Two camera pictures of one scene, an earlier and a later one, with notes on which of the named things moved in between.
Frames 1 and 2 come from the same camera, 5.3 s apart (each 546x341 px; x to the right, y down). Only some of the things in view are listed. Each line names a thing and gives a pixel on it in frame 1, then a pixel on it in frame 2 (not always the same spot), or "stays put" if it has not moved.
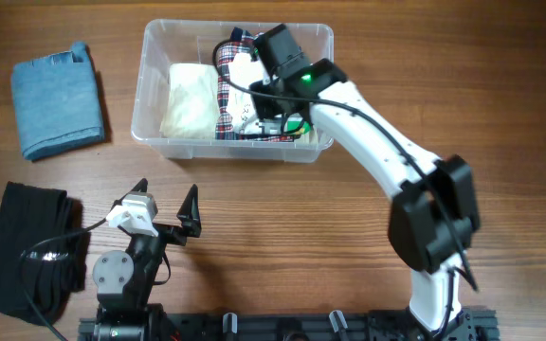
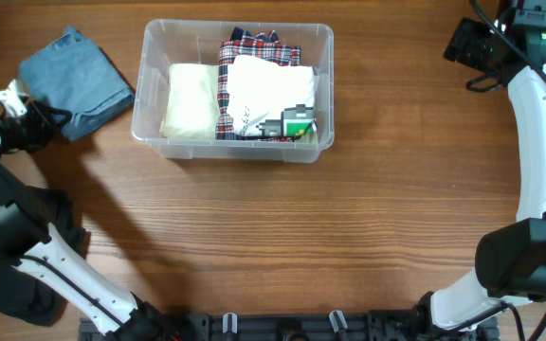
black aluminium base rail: [381, 325] stays put
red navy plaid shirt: [240, 41] stays put
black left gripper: [190, 215] to [49, 112]
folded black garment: [27, 215] stays put
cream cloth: [191, 109] stays put
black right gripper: [264, 108] to [466, 41]
